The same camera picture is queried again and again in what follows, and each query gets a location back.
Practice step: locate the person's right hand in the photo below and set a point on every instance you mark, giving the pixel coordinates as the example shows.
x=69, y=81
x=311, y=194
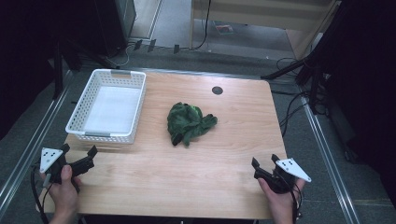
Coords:
x=281, y=202

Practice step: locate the light wooden furniture frame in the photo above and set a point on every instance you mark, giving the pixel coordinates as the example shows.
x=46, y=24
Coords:
x=264, y=15

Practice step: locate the crumpled green cloth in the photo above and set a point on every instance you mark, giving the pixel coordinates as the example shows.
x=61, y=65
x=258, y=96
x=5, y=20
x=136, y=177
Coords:
x=186, y=123

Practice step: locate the dark round table grommet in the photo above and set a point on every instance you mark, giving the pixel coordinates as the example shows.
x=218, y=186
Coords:
x=217, y=90

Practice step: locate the metal floor rail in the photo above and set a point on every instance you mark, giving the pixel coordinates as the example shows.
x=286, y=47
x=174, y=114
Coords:
x=330, y=158
x=34, y=140

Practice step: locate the black cabinet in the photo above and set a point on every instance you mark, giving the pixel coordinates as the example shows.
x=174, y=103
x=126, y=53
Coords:
x=109, y=25

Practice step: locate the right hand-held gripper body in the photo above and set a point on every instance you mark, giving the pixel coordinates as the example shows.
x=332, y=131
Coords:
x=292, y=169

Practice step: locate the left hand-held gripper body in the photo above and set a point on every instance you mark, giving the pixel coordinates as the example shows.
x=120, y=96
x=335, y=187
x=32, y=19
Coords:
x=49, y=158

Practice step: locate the colourful printed booklet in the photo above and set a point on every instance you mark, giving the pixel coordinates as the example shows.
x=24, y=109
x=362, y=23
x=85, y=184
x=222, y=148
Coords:
x=223, y=28

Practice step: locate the black metal stand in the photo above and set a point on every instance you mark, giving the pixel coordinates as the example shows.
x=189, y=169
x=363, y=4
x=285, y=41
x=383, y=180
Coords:
x=58, y=67
x=289, y=68

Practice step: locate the person's left hand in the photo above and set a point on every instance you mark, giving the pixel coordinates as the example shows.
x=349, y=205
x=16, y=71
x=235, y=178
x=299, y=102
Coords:
x=64, y=193

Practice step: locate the white perforated plastic basket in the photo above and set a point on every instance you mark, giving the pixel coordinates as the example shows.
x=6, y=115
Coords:
x=109, y=107

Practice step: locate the small black floor bracket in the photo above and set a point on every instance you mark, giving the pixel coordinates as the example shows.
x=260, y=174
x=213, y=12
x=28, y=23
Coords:
x=138, y=44
x=176, y=48
x=151, y=45

